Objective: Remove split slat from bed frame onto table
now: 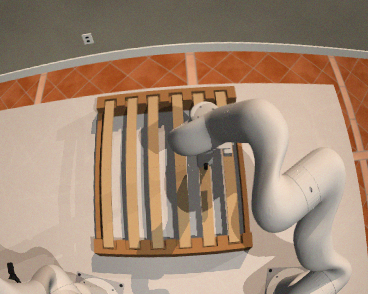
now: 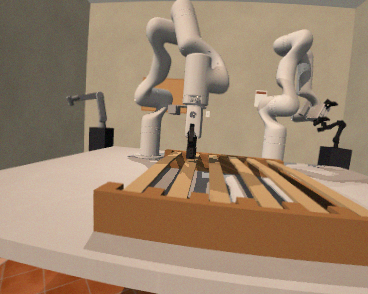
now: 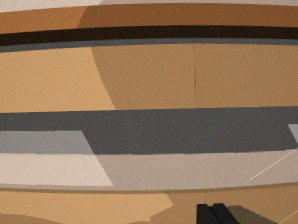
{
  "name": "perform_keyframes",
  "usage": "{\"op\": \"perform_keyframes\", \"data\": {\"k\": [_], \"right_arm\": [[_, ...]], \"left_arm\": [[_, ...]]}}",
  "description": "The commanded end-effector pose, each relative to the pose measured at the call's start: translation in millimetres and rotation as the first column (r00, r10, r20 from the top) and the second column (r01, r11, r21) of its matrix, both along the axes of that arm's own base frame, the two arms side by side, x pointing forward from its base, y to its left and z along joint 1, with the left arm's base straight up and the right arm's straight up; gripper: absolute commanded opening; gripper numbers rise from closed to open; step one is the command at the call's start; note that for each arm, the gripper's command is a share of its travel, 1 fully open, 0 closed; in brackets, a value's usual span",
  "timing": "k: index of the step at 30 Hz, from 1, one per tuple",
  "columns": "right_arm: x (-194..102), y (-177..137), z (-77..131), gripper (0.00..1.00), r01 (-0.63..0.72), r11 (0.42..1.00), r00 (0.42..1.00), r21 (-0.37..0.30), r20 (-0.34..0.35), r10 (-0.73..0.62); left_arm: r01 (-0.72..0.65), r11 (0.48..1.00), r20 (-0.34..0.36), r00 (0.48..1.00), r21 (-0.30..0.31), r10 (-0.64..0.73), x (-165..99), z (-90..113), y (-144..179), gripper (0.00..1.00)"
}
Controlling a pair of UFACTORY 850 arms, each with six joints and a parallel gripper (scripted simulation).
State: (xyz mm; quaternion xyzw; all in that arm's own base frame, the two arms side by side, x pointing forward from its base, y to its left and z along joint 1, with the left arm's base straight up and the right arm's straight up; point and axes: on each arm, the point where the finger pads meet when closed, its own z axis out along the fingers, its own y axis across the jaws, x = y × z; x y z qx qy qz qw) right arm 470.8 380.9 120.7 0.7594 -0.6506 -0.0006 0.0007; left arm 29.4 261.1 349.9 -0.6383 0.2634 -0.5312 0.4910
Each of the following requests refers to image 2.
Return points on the tan wooden slat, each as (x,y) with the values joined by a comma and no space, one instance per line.
(335,197)
(257,189)
(290,190)
(148,177)
(217,187)
(182,184)

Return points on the wooden bed frame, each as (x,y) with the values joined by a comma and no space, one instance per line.
(242,227)

